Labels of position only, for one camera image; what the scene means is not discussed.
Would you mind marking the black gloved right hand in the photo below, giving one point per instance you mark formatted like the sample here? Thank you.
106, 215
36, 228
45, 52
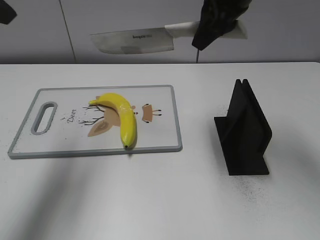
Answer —
217, 18

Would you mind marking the black gloved left hand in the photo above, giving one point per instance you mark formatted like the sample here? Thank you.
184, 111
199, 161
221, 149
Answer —
7, 13

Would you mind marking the cleaver knife white handle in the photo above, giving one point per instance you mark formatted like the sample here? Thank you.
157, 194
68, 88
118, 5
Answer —
143, 41

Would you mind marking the yellow plastic banana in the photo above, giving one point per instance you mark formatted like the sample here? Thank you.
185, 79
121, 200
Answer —
127, 117

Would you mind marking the black knife stand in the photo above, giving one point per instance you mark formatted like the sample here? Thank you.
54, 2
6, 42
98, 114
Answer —
244, 133

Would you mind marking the white cutting board grey rim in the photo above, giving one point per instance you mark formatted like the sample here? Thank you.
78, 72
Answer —
61, 123

